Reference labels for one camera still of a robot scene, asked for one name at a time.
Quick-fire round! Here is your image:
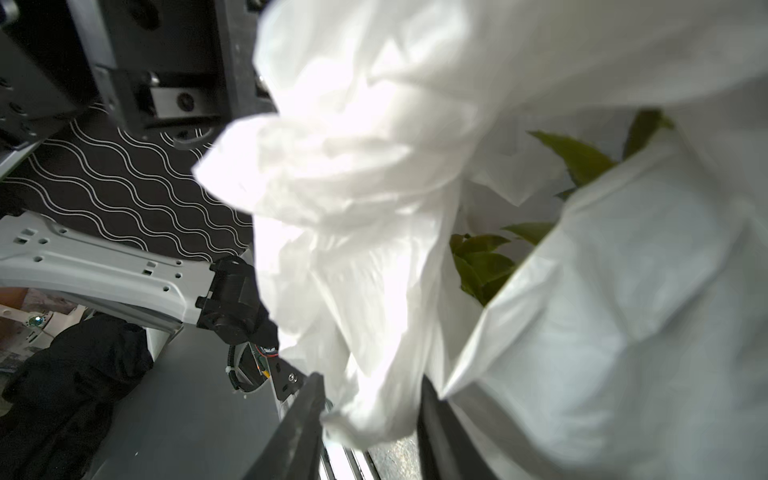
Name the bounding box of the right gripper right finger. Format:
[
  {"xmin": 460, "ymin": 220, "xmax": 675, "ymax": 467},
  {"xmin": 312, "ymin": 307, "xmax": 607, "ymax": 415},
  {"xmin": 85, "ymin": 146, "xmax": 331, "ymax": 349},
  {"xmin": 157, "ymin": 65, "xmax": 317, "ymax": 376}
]
[{"xmin": 416, "ymin": 377, "xmax": 496, "ymax": 480}]

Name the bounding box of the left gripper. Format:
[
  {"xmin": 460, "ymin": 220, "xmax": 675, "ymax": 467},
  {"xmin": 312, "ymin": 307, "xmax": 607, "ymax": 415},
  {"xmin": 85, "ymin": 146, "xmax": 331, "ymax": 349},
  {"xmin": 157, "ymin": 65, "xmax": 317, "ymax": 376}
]
[{"xmin": 1, "ymin": 0, "xmax": 274, "ymax": 150}]

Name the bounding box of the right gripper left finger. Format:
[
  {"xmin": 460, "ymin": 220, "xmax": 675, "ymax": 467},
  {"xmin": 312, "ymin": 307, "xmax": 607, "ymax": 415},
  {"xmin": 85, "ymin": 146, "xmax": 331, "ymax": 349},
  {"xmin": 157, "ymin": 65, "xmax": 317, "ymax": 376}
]
[{"xmin": 243, "ymin": 373, "xmax": 326, "ymax": 480}]

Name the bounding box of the white plastic bag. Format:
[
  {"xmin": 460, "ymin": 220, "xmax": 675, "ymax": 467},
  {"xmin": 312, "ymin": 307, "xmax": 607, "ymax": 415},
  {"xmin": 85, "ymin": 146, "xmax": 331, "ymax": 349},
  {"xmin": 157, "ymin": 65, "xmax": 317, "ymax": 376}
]
[{"xmin": 194, "ymin": 1, "xmax": 767, "ymax": 479}]

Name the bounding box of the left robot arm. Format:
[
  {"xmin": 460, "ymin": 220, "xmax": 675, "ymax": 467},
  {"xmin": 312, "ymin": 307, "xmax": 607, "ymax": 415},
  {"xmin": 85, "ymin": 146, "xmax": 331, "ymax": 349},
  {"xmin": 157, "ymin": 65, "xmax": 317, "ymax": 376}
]
[{"xmin": 1, "ymin": 1, "xmax": 291, "ymax": 394}]

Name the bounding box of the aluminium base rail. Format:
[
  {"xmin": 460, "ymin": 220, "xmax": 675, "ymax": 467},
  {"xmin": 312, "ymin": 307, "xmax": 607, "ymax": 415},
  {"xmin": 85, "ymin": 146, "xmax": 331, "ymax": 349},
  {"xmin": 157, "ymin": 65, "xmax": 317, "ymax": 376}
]
[{"xmin": 275, "ymin": 389, "xmax": 421, "ymax": 480}]

